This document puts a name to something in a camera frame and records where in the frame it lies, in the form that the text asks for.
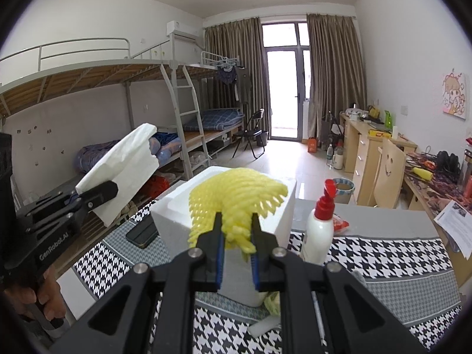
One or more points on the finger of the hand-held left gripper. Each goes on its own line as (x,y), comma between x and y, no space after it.
(44,203)
(99,193)

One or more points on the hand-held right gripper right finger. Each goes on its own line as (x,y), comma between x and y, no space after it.
(255,265)

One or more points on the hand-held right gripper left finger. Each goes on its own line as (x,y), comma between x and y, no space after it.
(219,256)

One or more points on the white foam sheet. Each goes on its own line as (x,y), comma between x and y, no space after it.
(121,162)

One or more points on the green plastic bag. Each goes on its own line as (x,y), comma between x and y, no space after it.
(273,302)

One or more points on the grey sock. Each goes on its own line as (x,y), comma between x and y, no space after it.
(263,327)

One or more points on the white foam box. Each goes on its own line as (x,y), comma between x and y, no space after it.
(177,210)

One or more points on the yellow foam net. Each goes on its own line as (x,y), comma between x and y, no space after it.
(236,195)

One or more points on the person's left hand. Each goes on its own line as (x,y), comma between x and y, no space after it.
(51,295)

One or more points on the blue and orange quilt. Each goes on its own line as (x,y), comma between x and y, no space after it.
(92,155)

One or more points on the red bag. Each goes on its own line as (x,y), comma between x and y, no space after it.
(155,187)

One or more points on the black phone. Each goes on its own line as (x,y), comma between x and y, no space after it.
(142,234)

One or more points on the white lotion bottle red pump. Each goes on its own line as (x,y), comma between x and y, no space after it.
(319,236)

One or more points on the red snack packet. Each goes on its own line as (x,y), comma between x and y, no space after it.
(341,225)

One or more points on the metal bunk bed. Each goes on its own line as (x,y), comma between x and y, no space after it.
(221,132)
(73,81)

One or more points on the round waste bin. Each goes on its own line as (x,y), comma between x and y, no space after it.
(344,191)

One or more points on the white bed ladder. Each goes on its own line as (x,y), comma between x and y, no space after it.
(186,114)

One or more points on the black bin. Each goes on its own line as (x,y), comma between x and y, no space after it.
(262,139)

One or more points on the houndstooth tablecloth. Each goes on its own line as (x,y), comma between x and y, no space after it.
(387,258)

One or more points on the orange jug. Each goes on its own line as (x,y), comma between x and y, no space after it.
(312,145)

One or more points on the white water bottle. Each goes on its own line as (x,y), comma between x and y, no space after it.
(337,158)

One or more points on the blue plaid quilt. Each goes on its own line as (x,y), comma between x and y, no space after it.
(214,118)

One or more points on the black folding chair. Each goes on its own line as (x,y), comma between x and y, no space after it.
(254,121)

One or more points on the wooden desk with drawers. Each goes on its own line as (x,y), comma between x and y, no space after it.
(363,155)

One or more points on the wooden chair with smiley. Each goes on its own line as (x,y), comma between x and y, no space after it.
(387,166)

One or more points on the grey hanging garment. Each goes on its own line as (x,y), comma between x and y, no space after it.
(243,86)

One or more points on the dark blue hanging garment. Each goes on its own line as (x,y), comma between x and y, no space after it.
(225,75)

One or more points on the cluttered wooden desk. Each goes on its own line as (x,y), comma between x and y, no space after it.
(416,199)

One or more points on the glass balcony door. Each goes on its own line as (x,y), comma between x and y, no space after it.
(284,92)

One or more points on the white air conditioner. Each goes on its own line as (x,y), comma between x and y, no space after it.
(182,29)

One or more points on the yellow tube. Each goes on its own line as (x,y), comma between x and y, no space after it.
(422,173)

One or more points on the brown curtain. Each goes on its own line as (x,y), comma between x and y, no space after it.
(332,62)
(250,62)

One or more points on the green spray bottle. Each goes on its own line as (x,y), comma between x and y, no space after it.
(388,118)

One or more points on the printed paper sheet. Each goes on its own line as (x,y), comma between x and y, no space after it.
(453,221)

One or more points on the black headphones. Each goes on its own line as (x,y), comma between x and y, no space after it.
(446,160)

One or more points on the steel thermos flask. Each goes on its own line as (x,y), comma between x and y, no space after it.
(466,173)

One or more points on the cartoon wall poster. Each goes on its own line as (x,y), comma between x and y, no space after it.
(455,96)

